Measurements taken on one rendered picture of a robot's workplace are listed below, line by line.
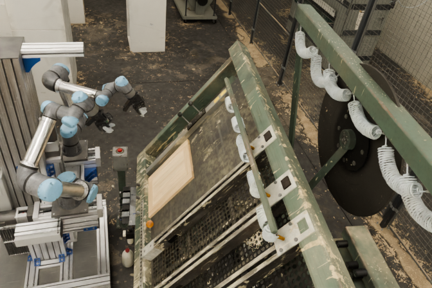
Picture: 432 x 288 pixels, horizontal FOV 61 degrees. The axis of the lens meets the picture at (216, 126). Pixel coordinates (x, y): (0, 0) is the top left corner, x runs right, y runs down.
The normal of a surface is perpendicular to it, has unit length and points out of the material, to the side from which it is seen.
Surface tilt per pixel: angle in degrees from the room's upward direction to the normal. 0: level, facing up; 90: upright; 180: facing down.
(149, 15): 90
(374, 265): 0
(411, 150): 90
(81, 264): 0
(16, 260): 0
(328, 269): 55
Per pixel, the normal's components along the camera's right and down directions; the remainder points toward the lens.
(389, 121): -0.98, 0.00
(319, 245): -0.74, -0.44
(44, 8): 0.26, 0.62
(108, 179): 0.11, -0.78
